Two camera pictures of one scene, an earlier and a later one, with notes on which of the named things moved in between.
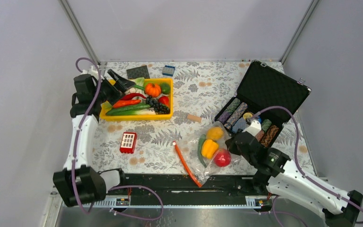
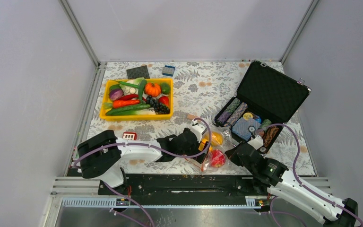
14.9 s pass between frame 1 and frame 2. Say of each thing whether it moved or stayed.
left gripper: moved
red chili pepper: stayed
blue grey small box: stayed
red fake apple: moved
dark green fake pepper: moved
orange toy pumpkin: stayed
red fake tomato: stayed
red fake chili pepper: stayed
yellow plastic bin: stayed
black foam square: stayed
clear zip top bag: moved
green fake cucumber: stayed
